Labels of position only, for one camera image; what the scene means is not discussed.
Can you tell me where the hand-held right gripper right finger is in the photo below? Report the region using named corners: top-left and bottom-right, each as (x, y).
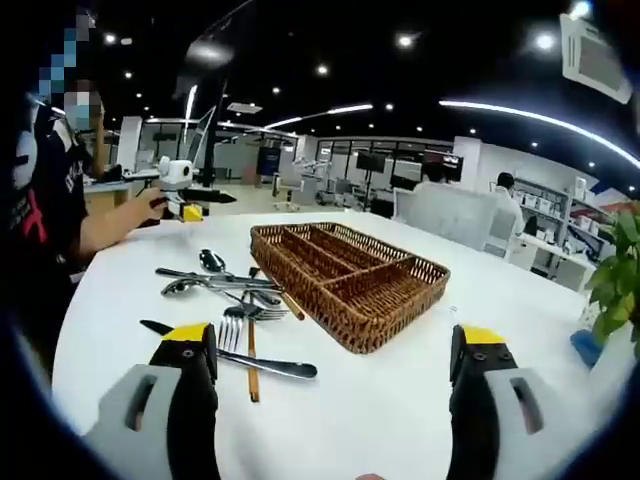
top-left (448, 323), bottom-right (576, 480)

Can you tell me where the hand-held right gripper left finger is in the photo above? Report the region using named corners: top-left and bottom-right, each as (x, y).
top-left (83, 322), bottom-right (222, 480)

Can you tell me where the silver long-handled spoon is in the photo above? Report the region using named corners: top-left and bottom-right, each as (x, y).
top-left (160, 277), bottom-right (282, 307)
top-left (198, 248), bottom-right (241, 282)

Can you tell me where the brown wooden chopstick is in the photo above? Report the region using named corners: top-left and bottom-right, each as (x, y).
top-left (277, 291), bottom-right (307, 322)
top-left (246, 294), bottom-right (262, 404)

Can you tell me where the silver table knife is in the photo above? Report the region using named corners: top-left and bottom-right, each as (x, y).
top-left (138, 318), bottom-right (319, 380)
top-left (202, 272), bottom-right (284, 293)

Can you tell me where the brown wicker cutlery storage tray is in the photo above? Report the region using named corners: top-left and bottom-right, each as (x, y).
top-left (249, 222), bottom-right (451, 355)

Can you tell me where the person's left hand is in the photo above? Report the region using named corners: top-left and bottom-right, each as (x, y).
top-left (132, 191), bottom-right (169, 225)

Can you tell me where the dark blue banner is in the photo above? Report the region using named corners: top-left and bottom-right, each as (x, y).
top-left (257, 145), bottom-right (282, 177)

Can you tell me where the light wood desk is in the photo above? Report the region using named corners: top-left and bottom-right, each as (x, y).
top-left (83, 179), bottom-right (132, 210)

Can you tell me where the small blue object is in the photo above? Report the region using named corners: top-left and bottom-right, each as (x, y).
top-left (569, 328), bottom-right (610, 369)

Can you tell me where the person in black shirt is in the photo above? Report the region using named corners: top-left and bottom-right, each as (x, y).
top-left (0, 117), bottom-right (97, 351)

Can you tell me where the short ceiling light strip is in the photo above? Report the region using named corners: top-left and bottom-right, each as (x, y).
top-left (263, 103), bottom-right (375, 130)

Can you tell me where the white chest-worn device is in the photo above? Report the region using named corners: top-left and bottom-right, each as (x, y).
top-left (13, 99), bottom-right (44, 190)

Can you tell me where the black monitor on stand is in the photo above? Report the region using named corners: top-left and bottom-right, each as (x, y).
top-left (354, 151), bottom-right (389, 201)

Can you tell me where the group of ceiling spotlights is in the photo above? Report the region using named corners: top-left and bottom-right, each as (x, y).
top-left (102, 2), bottom-right (594, 149)

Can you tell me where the grey partition panel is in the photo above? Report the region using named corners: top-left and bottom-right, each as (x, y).
top-left (392, 187), bottom-right (512, 252)

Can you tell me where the green potted plant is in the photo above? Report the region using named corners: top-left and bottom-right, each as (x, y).
top-left (583, 208), bottom-right (640, 359)

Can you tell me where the shelf with white boxes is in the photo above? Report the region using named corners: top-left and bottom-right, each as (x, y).
top-left (513, 177), bottom-right (574, 236)

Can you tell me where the curved ceiling light strip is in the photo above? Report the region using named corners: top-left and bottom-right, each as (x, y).
top-left (438, 98), bottom-right (640, 169)

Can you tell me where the white ceiling air conditioner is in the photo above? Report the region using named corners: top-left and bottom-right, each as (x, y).
top-left (558, 12), bottom-right (634, 105)

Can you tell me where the red-lit wall screen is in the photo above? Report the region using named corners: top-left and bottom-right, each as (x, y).
top-left (439, 153), bottom-right (465, 182)

